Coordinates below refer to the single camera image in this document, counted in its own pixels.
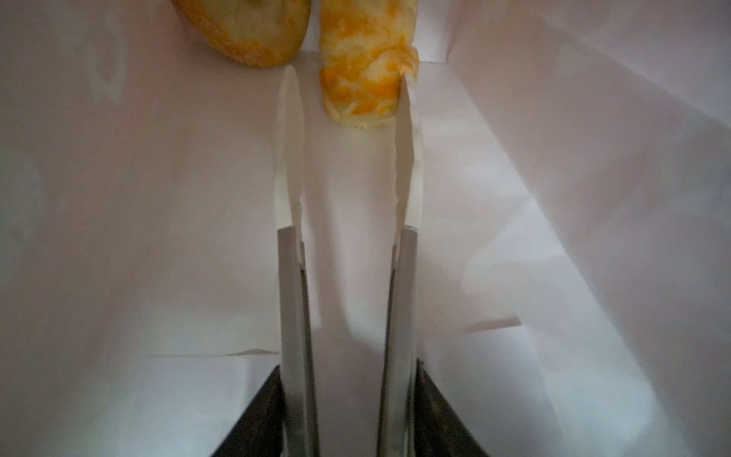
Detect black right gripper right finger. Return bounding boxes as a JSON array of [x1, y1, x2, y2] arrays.
[[413, 360, 488, 457]]

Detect fake bread ring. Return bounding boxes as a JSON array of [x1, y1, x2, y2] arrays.
[[170, 0, 313, 70]]

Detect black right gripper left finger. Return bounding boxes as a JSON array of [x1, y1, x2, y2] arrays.
[[211, 366, 285, 457]]

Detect striped fake bread roll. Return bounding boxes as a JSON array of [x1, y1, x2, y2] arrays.
[[319, 0, 420, 129]]

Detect steel tongs with white tips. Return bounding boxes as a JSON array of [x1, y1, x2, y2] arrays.
[[274, 68, 423, 456]]

